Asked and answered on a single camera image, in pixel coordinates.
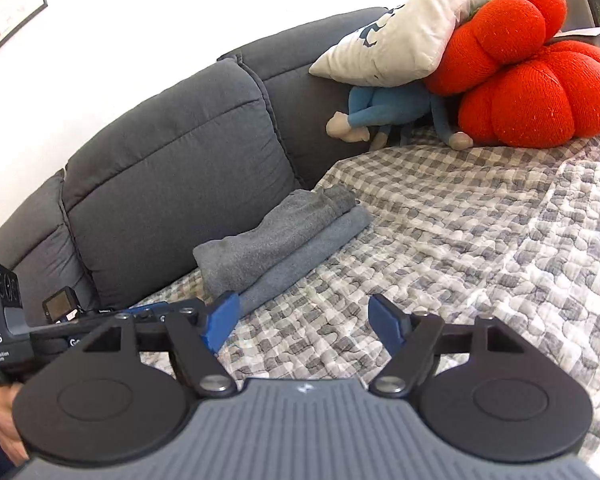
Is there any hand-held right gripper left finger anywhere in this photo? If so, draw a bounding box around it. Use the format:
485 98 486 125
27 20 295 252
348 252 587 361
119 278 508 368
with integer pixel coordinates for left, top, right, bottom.
85 291 242 396

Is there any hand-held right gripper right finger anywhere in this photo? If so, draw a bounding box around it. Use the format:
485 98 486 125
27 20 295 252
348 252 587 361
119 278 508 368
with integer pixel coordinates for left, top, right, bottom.
369 294 525 396

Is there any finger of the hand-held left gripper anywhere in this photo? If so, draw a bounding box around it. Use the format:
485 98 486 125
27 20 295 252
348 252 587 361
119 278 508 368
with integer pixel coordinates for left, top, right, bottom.
67 297 208 356

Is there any grey knit top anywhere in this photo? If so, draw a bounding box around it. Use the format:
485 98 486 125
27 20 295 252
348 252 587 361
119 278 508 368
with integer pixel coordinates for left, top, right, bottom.
193 184 357 297

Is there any person's left hand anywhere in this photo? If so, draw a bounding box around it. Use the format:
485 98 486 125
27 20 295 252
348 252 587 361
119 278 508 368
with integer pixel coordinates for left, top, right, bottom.
0 385 29 463

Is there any folded blue-grey garment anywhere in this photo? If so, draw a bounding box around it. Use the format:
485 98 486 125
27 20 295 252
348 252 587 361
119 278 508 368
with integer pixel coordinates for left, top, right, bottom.
237 205 373 318

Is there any grey checkered quilted blanket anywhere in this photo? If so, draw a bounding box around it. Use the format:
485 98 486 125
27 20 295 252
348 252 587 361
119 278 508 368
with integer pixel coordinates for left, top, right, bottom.
130 125 600 480

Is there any grey sofa backrest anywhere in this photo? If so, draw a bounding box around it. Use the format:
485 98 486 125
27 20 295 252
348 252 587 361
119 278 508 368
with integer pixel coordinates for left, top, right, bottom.
0 7 391 341

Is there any blue plush toy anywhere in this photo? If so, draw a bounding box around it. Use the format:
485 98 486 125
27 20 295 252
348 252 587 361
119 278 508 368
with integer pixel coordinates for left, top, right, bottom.
327 82 473 150

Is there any red pumpkin cushion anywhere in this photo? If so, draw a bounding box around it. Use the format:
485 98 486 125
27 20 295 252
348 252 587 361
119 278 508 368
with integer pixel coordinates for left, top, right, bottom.
457 40 600 148
425 0 568 96

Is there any white printed pillow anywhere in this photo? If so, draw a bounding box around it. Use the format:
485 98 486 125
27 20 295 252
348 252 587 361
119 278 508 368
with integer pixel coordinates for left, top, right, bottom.
309 0 503 86

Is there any white paper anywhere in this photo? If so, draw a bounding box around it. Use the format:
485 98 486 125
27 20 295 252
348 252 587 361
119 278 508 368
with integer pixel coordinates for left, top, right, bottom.
555 25 600 40

